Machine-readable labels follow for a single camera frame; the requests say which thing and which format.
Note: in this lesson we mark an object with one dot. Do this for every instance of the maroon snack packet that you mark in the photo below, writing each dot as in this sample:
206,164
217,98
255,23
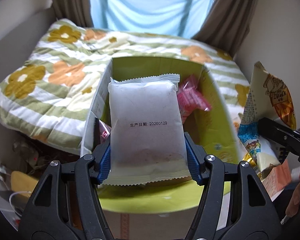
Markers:
101,132

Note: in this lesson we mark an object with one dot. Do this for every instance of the right brown curtain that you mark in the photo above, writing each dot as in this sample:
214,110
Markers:
227,24

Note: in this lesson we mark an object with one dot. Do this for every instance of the blue sheer curtain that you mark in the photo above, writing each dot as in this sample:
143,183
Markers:
182,18

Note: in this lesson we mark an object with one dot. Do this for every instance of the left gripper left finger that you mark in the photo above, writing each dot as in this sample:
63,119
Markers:
64,204

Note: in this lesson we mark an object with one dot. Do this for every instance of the person right hand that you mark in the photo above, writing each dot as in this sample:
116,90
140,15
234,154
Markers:
294,203

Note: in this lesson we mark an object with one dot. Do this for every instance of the white snack packet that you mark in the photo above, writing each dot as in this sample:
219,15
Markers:
147,142

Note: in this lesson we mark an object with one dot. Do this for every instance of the pink snack packet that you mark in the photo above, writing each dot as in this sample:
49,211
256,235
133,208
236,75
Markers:
190,99

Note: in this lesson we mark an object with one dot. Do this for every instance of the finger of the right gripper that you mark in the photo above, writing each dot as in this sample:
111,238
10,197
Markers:
286,137

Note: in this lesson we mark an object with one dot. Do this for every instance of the left brown curtain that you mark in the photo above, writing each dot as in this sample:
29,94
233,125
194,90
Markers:
78,11

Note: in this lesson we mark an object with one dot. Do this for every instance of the brown curtain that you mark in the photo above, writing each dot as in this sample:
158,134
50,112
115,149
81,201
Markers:
227,24
78,11

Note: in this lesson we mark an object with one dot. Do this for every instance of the cream orange snack bag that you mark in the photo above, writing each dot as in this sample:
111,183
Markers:
268,102

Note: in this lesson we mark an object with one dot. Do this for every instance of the green cardboard box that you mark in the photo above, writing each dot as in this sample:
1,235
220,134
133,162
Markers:
214,130

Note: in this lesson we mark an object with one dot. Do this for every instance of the floral striped quilt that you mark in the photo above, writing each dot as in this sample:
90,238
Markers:
49,96

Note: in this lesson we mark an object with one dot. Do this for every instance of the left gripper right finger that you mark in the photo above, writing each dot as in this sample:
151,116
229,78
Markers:
251,214

